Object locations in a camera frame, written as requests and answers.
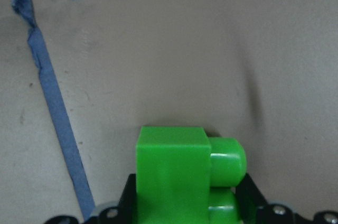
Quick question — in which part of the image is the green toy block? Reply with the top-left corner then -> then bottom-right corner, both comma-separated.
135,126 -> 247,223

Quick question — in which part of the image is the brown paper table cover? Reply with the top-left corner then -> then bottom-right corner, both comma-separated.
0,0 -> 338,224

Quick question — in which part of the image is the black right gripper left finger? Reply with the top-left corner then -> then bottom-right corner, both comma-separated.
98,174 -> 136,223

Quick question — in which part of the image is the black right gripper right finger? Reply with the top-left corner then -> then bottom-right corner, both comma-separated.
236,173 -> 268,224

